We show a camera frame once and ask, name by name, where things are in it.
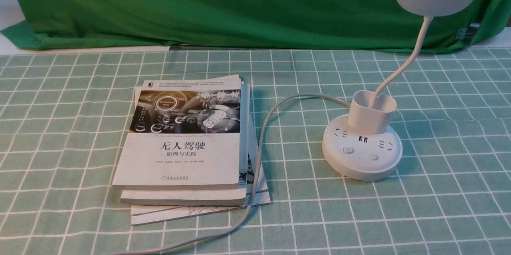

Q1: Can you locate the white desk lamp with sockets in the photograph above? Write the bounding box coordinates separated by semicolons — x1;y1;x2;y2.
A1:
322;0;473;182

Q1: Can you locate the top self-driving textbook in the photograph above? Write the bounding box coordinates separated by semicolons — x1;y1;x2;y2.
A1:
112;74;242;190

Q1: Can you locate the thin white bottom booklet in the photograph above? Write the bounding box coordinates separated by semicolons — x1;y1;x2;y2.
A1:
121;119;271;226

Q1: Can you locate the green checkered tablecloth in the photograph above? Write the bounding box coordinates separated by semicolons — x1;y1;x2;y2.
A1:
0;47;511;255

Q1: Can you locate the green backdrop cloth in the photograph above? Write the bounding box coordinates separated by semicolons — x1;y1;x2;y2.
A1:
1;0;511;54

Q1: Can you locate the metal binder clip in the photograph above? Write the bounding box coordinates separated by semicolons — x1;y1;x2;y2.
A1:
455;28;473;45

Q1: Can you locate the grey lamp power cable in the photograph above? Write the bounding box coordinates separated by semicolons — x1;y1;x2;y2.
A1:
105;94;352;255

